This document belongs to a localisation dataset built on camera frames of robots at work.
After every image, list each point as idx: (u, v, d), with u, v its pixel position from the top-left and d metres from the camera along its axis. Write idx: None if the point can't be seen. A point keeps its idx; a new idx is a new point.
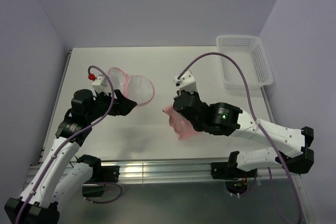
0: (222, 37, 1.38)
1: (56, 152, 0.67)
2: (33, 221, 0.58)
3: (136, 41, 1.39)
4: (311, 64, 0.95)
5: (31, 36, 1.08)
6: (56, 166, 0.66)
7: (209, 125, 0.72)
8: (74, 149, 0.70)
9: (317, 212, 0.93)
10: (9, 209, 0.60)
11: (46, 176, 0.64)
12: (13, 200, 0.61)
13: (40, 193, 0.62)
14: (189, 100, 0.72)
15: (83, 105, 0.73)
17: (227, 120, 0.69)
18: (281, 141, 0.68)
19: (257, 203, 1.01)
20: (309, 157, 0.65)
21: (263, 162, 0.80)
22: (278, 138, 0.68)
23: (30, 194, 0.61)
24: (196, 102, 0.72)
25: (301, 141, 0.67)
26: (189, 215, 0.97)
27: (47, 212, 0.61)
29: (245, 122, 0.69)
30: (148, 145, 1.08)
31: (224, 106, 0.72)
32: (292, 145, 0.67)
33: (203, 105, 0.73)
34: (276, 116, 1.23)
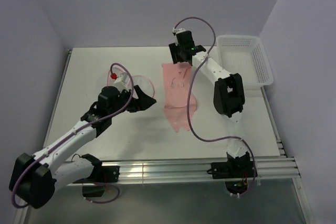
0: (222, 38, 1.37)
1: (79, 129, 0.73)
2: (37, 181, 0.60)
3: (137, 41, 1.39)
4: (311, 64, 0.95)
5: (31, 36, 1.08)
6: (74, 141, 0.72)
7: (182, 51, 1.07)
8: (91, 134, 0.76)
9: (317, 213, 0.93)
10: (19, 162, 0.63)
11: (62, 146, 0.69)
12: (26, 156, 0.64)
13: (49, 159, 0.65)
14: (185, 32, 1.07)
15: (107, 100, 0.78)
17: (193, 52, 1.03)
18: (211, 72, 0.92)
19: (258, 204, 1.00)
20: (218, 83, 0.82)
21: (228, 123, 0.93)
22: (211, 69, 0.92)
23: (43, 155, 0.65)
24: (186, 35, 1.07)
25: (222, 76, 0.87)
26: (189, 215, 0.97)
27: (48, 181, 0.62)
29: (200, 55, 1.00)
30: (148, 145, 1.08)
31: (199, 47, 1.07)
32: (216, 75, 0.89)
33: (189, 41, 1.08)
34: (276, 116, 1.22)
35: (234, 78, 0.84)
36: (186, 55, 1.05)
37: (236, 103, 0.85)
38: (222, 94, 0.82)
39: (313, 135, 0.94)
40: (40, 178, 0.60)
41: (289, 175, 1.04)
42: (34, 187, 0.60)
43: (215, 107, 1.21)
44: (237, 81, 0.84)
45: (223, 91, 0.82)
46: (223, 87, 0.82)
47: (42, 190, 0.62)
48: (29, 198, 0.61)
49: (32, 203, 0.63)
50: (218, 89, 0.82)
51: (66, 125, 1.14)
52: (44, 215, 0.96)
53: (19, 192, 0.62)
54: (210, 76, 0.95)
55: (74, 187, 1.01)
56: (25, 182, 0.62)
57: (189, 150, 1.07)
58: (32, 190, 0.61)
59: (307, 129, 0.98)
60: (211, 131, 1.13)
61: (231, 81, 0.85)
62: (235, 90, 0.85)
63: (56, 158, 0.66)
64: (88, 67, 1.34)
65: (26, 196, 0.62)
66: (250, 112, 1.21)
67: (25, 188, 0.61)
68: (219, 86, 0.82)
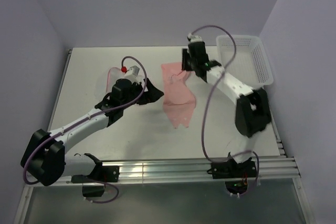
0: (222, 38, 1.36)
1: (94, 115, 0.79)
2: (50, 157, 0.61)
3: (137, 41, 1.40)
4: (311, 64, 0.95)
5: (31, 36, 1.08)
6: (87, 125, 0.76)
7: (196, 66, 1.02)
8: (103, 122, 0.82)
9: (317, 213, 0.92)
10: (35, 137, 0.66)
11: (76, 127, 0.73)
12: (42, 132, 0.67)
13: (64, 137, 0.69)
14: (198, 44, 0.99)
15: (121, 92, 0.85)
17: (207, 67, 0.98)
18: (229, 87, 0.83)
19: (258, 204, 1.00)
20: (240, 101, 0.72)
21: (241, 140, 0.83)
22: (229, 85, 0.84)
23: (59, 132, 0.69)
24: (199, 48, 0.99)
25: (245, 92, 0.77)
26: (189, 215, 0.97)
27: (60, 160, 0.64)
29: (216, 72, 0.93)
30: (147, 146, 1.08)
31: (213, 61, 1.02)
32: (236, 91, 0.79)
33: (203, 54, 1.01)
34: (276, 116, 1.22)
35: (259, 93, 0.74)
36: (200, 71, 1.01)
37: (263, 122, 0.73)
38: (247, 114, 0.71)
39: (313, 135, 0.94)
40: (54, 154, 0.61)
41: (289, 175, 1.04)
42: (47, 162, 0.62)
43: (215, 107, 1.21)
44: (262, 97, 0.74)
45: (248, 108, 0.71)
46: (247, 105, 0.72)
47: (53, 168, 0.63)
48: (39, 173, 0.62)
49: (41, 181, 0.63)
50: (241, 107, 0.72)
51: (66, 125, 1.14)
52: (44, 215, 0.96)
53: (30, 168, 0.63)
54: (229, 93, 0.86)
55: (74, 186, 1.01)
56: (37, 159, 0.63)
57: (189, 150, 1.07)
58: (44, 166, 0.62)
59: (307, 129, 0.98)
60: (211, 131, 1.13)
61: (254, 98, 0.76)
62: (261, 108, 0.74)
63: (70, 137, 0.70)
64: (88, 67, 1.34)
65: (36, 172, 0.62)
66: None
67: (37, 164, 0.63)
68: (242, 104, 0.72)
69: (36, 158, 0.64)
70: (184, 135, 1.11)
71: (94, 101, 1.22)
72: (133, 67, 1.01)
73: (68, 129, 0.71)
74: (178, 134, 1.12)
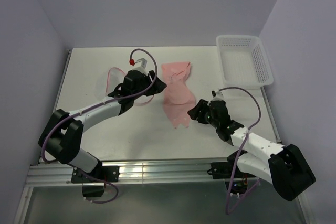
0: (222, 38, 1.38)
1: (108, 102, 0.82)
2: (70, 135, 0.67)
3: (136, 41, 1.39)
4: (311, 64, 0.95)
5: (31, 36, 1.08)
6: (102, 109, 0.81)
7: (220, 129, 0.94)
8: (115, 109, 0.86)
9: (317, 213, 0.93)
10: (54, 115, 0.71)
11: (93, 110, 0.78)
12: (61, 112, 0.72)
13: (81, 118, 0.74)
14: (221, 109, 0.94)
15: (133, 82, 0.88)
17: (231, 129, 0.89)
18: (258, 148, 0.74)
19: (258, 204, 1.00)
20: (272, 161, 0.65)
21: (261, 171, 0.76)
22: (257, 146, 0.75)
23: (77, 113, 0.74)
24: (222, 112, 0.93)
25: (275, 151, 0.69)
26: (189, 215, 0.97)
27: (76, 140, 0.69)
29: (240, 131, 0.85)
30: (147, 146, 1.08)
31: (235, 122, 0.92)
32: (266, 151, 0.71)
33: (227, 117, 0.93)
34: (276, 116, 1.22)
35: (290, 150, 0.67)
36: (225, 136, 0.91)
37: (305, 183, 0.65)
38: (283, 177, 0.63)
39: (313, 135, 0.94)
40: (73, 131, 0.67)
41: None
42: (65, 140, 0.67)
43: None
44: (295, 155, 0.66)
45: (283, 171, 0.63)
46: (282, 167, 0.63)
47: (71, 147, 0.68)
48: (56, 151, 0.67)
49: (60, 159, 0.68)
50: (275, 170, 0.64)
51: None
52: (44, 214, 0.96)
53: (49, 146, 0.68)
54: (258, 153, 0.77)
55: (74, 186, 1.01)
56: (55, 138, 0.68)
57: (189, 150, 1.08)
58: (62, 144, 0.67)
59: (307, 129, 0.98)
60: (211, 131, 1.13)
61: (287, 155, 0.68)
62: (297, 165, 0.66)
63: (86, 119, 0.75)
64: (88, 67, 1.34)
65: (53, 149, 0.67)
66: (250, 112, 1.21)
67: (55, 142, 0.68)
68: (276, 167, 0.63)
69: (55, 136, 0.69)
70: (184, 135, 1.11)
71: (94, 101, 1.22)
72: (142, 60, 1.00)
73: (85, 111, 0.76)
74: (179, 134, 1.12)
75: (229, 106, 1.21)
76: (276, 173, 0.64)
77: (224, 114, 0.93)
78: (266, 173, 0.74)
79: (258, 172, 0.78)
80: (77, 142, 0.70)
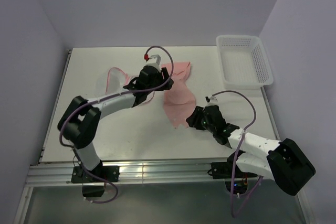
0: (222, 38, 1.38)
1: (124, 93, 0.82)
2: (87, 121, 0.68)
3: (136, 41, 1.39)
4: (311, 64, 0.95)
5: (31, 35, 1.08)
6: (118, 99, 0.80)
7: (217, 134, 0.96)
8: (128, 102, 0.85)
9: (317, 213, 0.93)
10: (74, 102, 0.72)
11: (110, 99, 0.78)
12: (81, 99, 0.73)
13: (98, 106, 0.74)
14: (214, 113, 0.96)
15: (147, 76, 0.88)
17: (227, 132, 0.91)
18: (255, 147, 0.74)
19: (258, 205, 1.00)
20: (271, 158, 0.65)
21: (260, 169, 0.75)
22: (254, 144, 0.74)
23: (95, 100, 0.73)
24: (217, 116, 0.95)
25: (273, 147, 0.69)
26: (189, 215, 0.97)
27: (93, 126, 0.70)
29: (236, 134, 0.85)
30: (147, 145, 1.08)
31: (231, 125, 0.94)
32: (263, 149, 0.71)
33: (221, 120, 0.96)
34: (276, 116, 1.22)
35: (286, 145, 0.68)
36: (223, 140, 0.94)
37: (308, 174, 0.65)
38: (285, 173, 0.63)
39: (313, 135, 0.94)
40: (91, 118, 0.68)
41: None
42: (83, 126, 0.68)
43: None
44: (291, 147, 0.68)
45: (284, 166, 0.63)
46: (281, 162, 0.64)
47: (87, 133, 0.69)
48: (73, 136, 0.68)
49: (75, 144, 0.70)
50: (276, 166, 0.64)
51: None
52: (44, 214, 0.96)
53: (66, 130, 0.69)
54: (255, 152, 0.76)
55: (73, 186, 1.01)
56: (73, 124, 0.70)
57: (189, 150, 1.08)
58: (79, 129, 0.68)
59: (307, 129, 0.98)
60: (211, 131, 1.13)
61: (284, 150, 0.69)
62: (296, 158, 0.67)
63: (103, 108, 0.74)
64: (88, 66, 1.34)
65: (71, 134, 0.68)
66: (250, 112, 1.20)
67: (73, 127, 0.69)
68: (276, 162, 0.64)
69: (73, 121, 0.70)
70: (184, 135, 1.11)
71: None
72: (157, 56, 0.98)
73: (103, 99, 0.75)
74: (179, 134, 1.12)
75: (229, 106, 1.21)
76: (277, 170, 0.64)
77: (219, 119, 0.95)
78: (265, 170, 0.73)
79: (258, 170, 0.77)
80: (93, 129, 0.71)
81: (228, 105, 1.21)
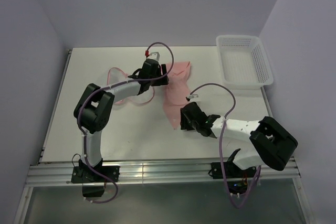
0: (222, 38, 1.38)
1: (130, 81, 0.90)
2: (103, 105, 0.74)
3: (137, 41, 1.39)
4: (311, 64, 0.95)
5: (31, 36, 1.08)
6: (127, 87, 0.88)
7: (200, 127, 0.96)
8: (135, 88, 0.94)
9: (317, 213, 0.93)
10: (88, 88, 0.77)
11: (121, 86, 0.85)
12: (94, 86, 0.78)
13: (111, 92, 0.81)
14: (192, 107, 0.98)
15: (151, 67, 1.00)
17: (209, 124, 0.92)
18: (238, 130, 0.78)
19: (258, 205, 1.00)
20: (253, 137, 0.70)
21: (249, 157, 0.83)
22: (236, 128, 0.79)
23: (107, 86, 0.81)
24: (195, 109, 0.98)
25: (253, 127, 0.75)
26: (189, 215, 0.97)
27: (107, 109, 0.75)
29: (218, 122, 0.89)
30: (146, 145, 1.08)
31: (212, 115, 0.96)
32: (245, 132, 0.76)
33: (200, 114, 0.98)
34: (276, 116, 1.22)
35: (266, 123, 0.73)
36: (206, 131, 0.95)
37: (291, 148, 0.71)
38: (270, 151, 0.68)
39: (313, 135, 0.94)
40: (106, 102, 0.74)
41: (289, 175, 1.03)
42: (99, 109, 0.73)
43: (216, 107, 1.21)
44: (272, 124, 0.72)
45: (266, 144, 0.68)
46: (264, 141, 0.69)
47: (103, 116, 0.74)
48: (91, 120, 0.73)
49: (92, 127, 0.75)
50: (258, 144, 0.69)
51: (66, 126, 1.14)
52: (45, 214, 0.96)
53: (83, 116, 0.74)
54: (238, 136, 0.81)
55: (73, 186, 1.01)
56: (89, 109, 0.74)
57: (189, 150, 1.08)
58: (96, 113, 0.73)
59: (307, 129, 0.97)
60: None
61: (266, 128, 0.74)
62: (277, 134, 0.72)
63: (115, 93, 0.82)
64: (89, 67, 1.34)
65: (88, 118, 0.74)
66: (250, 112, 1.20)
67: (89, 112, 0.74)
68: (260, 141, 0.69)
69: (88, 107, 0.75)
70: (184, 135, 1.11)
71: None
72: (156, 52, 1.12)
73: (114, 86, 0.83)
74: (178, 134, 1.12)
75: (219, 103, 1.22)
76: (261, 147, 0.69)
77: (198, 112, 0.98)
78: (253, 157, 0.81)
79: (250, 160, 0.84)
80: (107, 112, 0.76)
81: (213, 102, 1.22)
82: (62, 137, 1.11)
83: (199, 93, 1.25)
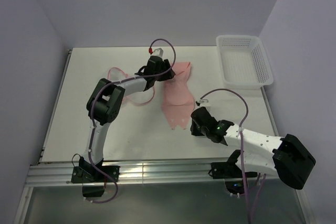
0: (222, 37, 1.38)
1: (138, 77, 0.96)
2: (115, 97, 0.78)
3: (136, 41, 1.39)
4: (311, 64, 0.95)
5: (31, 36, 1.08)
6: (135, 83, 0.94)
7: (210, 133, 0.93)
8: (142, 84, 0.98)
9: (317, 213, 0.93)
10: (100, 83, 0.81)
11: (129, 82, 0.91)
12: (104, 81, 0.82)
13: (121, 86, 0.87)
14: (202, 112, 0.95)
15: (155, 64, 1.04)
17: (221, 131, 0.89)
18: (257, 145, 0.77)
19: (258, 204, 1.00)
20: (276, 157, 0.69)
21: (263, 167, 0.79)
22: (255, 142, 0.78)
23: (118, 81, 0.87)
24: (205, 115, 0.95)
25: (276, 146, 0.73)
26: (189, 215, 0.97)
27: (119, 102, 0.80)
29: (232, 131, 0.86)
30: (147, 146, 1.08)
31: (222, 120, 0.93)
32: (265, 148, 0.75)
33: (209, 119, 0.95)
34: (276, 115, 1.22)
35: (289, 141, 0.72)
36: (217, 137, 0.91)
37: (310, 168, 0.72)
38: (292, 171, 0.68)
39: (313, 135, 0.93)
40: (117, 94, 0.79)
41: None
42: (111, 102, 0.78)
43: (216, 107, 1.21)
44: (294, 143, 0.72)
45: (290, 165, 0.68)
46: (287, 162, 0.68)
47: (114, 108, 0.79)
48: (103, 113, 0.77)
49: (103, 119, 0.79)
50: (282, 165, 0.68)
51: (66, 126, 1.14)
52: (45, 214, 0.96)
53: (96, 108, 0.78)
54: (255, 150, 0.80)
55: (74, 186, 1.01)
56: (101, 102, 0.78)
57: (189, 150, 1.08)
58: (108, 106, 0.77)
59: (306, 129, 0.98)
60: None
61: (286, 146, 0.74)
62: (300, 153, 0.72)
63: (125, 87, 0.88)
64: (89, 66, 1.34)
65: (100, 112, 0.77)
66: (250, 112, 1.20)
67: (102, 105, 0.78)
68: (283, 163, 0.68)
69: (100, 100, 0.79)
70: (184, 135, 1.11)
71: None
72: (159, 49, 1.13)
73: (124, 81, 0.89)
74: (179, 134, 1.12)
75: (226, 107, 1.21)
76: (284, 168, 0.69)
77: (209, 117, 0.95)
78: (269, 169, 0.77)
79: (261, 169, 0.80)
80: (118, 105, 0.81)
81: (218, 105, 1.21)
82: (63, 137, 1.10)
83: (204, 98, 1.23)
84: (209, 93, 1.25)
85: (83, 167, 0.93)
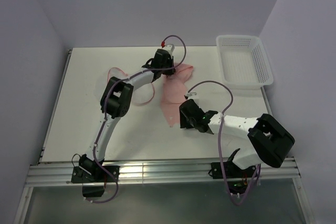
0: (222, 38, 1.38)
1: (145, 71, 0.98)
2: (126, 94, 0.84)
3: (136, 40, 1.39)
4: (311, 64, 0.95)
5: (31, 36, 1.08)
6: (143, 77, 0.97)
7: (197, 124, 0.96)
8: (149, 77, 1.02)
9: (318, 213, 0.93)
10: (111, 81, 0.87)
11: (138, 77, 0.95)
12: (114, 79, 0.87)
13: (130, 83, 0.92)
14: (189, 103, 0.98)
15: (162, 57, 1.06)
17: (206, 120, 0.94)
18: (236, 127, 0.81)
19: (258, 204, 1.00)
20: (251, 134, 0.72)
21: (251, 156, 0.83)
22: (234, 125, 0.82)
23: (126, 78, 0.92)
24: (191, 106, 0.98)
25: (252, 124, 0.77)
26: (189, 215, 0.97)
27: (129, 97, 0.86)
29: (215, 118, 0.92)
30: (147, 145, 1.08)
31: (209, 112, 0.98)
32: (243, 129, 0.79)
33: (197, 110, 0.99)
34: (276, 116, 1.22)
35: (264, 119, 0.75)
36: (203, 127, 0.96)
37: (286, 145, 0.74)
38: (269, 149, 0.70)
39: (313, 135, 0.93)
40: (127, 91, 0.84)
41: (289, 175, 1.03)
42: (122, 98, 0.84)
43: (216, 107, 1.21)
44: (270, 121, 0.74)
45: (263, 141, 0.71)
46: (261, 138, 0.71)
47: (125, 103, 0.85)
48: (115, 108, 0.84)
49: (116, 114, 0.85)
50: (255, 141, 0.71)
51: (66, 125, 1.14)
52: (45, 214, 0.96)
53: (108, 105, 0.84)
54: (237, 134, 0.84)
55: (73, 186, 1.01)
56: (113, 99, 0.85)
57: (189, 150, 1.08)
58: (119, 102, 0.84)
59: (307, 129, 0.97)
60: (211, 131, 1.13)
61: (264, 125, 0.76)
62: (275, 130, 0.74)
63: (133, 84, 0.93)
64: (88, 66, 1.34)
65: (113, 107, 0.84)
66: (250, 112, 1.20)
67: (113, 101, 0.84)
68: (257, 139, 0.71)
69: (112, 97, 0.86)
70: (184, 135, 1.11)
71: (94, 101, 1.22)
72: (171, 45, 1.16)
73: (132, 77, 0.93)
74: (179, 133, 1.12)
75: (225, 105, 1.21)
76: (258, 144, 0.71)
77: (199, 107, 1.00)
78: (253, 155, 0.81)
79: (250, 158, 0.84)
80: (129, 99, 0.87)
81: (217, 102, 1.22)
82: (62, 137, 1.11)
83: (199, 93, 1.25)
84: (208, 91, 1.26)
85: (83, 165, 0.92)
